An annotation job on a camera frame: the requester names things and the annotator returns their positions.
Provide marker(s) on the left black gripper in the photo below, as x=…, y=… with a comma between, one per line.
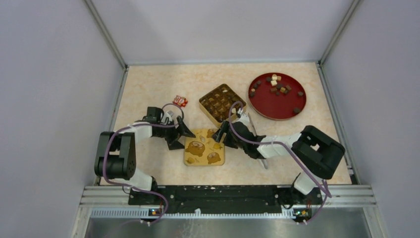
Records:
x=182, y=129

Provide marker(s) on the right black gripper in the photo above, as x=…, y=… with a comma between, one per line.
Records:
x=224, y=129

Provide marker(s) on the yellow bear tin lid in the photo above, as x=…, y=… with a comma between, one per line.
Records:
x=203, y=150

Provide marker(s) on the gold chocolate tin box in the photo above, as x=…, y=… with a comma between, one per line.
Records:
x=217, y=103

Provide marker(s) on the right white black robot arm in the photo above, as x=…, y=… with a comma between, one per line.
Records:
x=316, y=153

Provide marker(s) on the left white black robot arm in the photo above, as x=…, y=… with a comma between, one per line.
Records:
x=116, y=152

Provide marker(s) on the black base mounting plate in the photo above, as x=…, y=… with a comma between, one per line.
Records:
x=226, y=199

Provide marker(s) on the red round plate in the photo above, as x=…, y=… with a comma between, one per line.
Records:
x=281, y=102

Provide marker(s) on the grey aluminium rail frame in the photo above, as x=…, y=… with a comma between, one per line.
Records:
x=350, y=212

